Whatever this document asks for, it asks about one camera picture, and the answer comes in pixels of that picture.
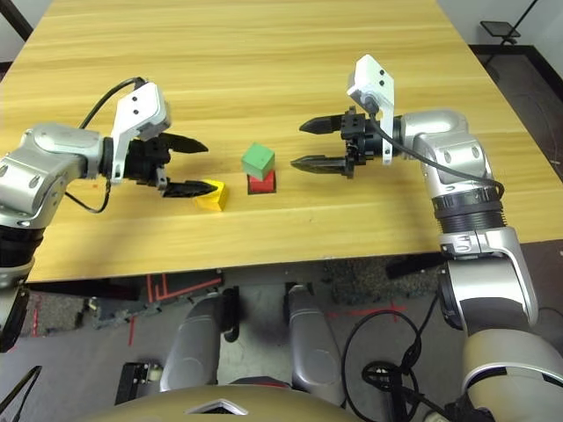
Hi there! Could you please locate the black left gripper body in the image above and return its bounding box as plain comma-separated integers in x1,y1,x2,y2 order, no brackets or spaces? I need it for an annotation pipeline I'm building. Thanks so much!
127,138,172,191

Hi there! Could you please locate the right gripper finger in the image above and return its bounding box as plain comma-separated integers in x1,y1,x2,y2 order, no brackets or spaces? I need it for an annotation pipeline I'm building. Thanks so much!
289,154,355,179
298,113,347,136

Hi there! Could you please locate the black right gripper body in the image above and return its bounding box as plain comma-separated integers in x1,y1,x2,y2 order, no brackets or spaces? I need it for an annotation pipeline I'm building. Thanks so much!
338,105,384,179

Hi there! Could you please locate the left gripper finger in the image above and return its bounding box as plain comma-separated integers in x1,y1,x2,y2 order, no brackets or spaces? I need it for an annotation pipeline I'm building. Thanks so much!
157,131,209,155
160,179,220,199

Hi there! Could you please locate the yellow wooden block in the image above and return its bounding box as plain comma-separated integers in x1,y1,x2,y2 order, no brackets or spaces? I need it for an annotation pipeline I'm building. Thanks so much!
193,178,230,213

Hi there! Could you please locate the red wooden block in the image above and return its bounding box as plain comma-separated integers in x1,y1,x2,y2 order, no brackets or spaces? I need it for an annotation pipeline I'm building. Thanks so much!
248,169,277,193

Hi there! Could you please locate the green wooden block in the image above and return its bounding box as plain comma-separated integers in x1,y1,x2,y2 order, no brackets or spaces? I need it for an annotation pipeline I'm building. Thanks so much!
240,142,276,181

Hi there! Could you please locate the black square tape marker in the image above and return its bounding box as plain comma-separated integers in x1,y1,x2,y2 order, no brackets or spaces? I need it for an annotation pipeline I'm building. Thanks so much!
246,173,278,196

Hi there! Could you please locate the black mat with red lines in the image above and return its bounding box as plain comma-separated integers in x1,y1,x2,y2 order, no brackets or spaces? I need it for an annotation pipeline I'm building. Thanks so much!
26,270,223,304

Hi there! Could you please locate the dark speckled floor mat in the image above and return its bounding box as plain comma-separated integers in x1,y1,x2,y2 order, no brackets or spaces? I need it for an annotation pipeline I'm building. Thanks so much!
325,258,443,307

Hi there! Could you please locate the black table foot bar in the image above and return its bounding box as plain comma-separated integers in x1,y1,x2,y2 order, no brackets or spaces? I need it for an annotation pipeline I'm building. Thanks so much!
385,252,445,279

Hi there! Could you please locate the grey left robot leg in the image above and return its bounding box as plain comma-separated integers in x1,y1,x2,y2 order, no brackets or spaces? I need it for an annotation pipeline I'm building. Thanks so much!
158,292,241,395

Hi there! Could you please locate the grey robot leg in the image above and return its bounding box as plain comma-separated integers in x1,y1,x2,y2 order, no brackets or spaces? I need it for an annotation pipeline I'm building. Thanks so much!
285,283,347,405
158,292,241,395

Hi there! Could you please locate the black metal stand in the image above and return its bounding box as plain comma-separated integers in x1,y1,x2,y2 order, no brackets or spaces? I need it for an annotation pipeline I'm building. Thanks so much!
479,0,540,47

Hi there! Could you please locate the grey right robot leg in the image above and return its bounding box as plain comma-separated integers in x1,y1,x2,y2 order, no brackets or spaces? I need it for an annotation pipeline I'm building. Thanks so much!
285,283,347,405

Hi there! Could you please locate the black diagonal metal bar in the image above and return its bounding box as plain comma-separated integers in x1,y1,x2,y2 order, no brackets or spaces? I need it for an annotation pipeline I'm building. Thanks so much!
0,4,34,43

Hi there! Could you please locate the robot waist with red stripe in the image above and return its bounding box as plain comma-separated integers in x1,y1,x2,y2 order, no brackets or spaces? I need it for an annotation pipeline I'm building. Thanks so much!
228,375,294,390

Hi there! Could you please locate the gold robot torso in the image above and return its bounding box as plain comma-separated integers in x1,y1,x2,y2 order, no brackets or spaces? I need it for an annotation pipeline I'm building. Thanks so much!
87,384,353,422

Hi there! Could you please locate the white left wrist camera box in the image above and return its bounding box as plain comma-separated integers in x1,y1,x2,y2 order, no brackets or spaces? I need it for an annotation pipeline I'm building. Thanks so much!
108,82,172,186

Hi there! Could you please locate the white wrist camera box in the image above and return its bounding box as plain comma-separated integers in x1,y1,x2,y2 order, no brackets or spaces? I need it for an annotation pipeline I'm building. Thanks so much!
108,82,172,186
346,54,396,166

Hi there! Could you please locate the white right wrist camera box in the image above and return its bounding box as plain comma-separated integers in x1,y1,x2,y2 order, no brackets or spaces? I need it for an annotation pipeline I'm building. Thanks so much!
346,54,396,166

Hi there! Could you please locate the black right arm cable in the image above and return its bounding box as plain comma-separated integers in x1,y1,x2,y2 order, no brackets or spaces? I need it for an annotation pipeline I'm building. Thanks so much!
364,100,506,203

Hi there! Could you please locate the thin black left wrist cable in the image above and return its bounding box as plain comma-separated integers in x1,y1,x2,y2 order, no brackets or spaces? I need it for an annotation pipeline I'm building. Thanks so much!
64,175,111,215

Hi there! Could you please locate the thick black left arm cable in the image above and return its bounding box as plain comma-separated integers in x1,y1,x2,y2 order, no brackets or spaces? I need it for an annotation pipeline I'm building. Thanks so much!
77,76,146,131

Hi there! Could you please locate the black frame with white caster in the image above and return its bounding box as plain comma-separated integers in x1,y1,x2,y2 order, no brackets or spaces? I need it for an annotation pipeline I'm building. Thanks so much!
113,360,165,405

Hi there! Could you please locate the black looped floor cable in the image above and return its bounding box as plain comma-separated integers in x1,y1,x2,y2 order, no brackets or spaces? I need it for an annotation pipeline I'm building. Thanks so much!
340,292,467,422

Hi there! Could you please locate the black pointed strap tail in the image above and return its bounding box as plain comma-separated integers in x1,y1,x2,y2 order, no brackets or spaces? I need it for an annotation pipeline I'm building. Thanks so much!
0,365,43,422

